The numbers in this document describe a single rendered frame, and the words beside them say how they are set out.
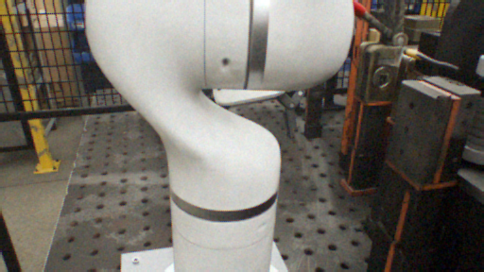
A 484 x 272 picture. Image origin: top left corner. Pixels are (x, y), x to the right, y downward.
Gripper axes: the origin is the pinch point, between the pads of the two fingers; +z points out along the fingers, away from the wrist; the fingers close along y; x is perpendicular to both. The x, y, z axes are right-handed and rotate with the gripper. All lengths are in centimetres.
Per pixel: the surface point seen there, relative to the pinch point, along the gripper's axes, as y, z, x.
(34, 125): -131, -31, 161
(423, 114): 18.8, 0.7, -10.2
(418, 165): 17.9, 6.6, -8.6
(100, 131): -50, -11, 65
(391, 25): 29.9, -17.3, 21.6
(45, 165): -136, -7, 174
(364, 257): 15.4, 25.8, 17.9
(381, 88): 26.8, -5.5, 25.1
